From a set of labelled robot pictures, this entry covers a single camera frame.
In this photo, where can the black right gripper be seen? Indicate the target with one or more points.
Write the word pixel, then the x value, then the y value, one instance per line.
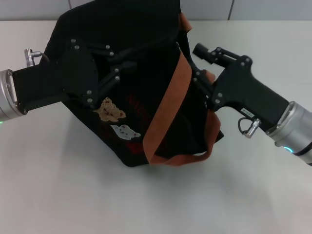
pixel 243 92

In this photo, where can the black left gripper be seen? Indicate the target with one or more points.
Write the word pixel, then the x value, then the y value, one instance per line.
pixel 61 80

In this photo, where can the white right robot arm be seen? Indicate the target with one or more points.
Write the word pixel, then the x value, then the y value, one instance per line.
pixel 292 126

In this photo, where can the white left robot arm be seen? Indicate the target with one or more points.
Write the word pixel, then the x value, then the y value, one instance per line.
pixel 7 97

